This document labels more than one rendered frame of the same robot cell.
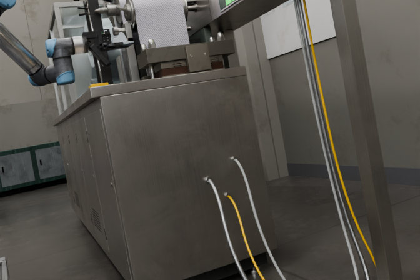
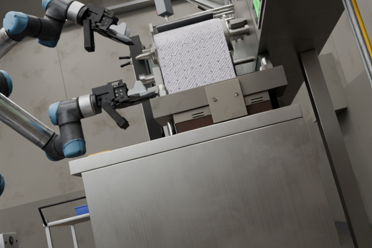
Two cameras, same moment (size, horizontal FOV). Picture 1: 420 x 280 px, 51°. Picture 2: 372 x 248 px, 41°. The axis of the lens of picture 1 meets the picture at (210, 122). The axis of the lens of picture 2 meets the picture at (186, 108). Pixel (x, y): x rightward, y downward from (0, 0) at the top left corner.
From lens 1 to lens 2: 0.73 m
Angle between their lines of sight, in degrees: 29
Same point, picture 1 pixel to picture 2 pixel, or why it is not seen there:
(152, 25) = (181, 65)
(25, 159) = not seen: hidden behind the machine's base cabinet
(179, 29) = (220, 63)
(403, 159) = not seen: outside the picture
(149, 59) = (155, 112)
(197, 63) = (223, 109)
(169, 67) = (186, 119)
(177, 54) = (196, 99)
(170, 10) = (205, 41)
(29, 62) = (35, 134)
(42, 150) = not seen: hidden behind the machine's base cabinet
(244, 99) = (301, 155)
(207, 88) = (237, 145)
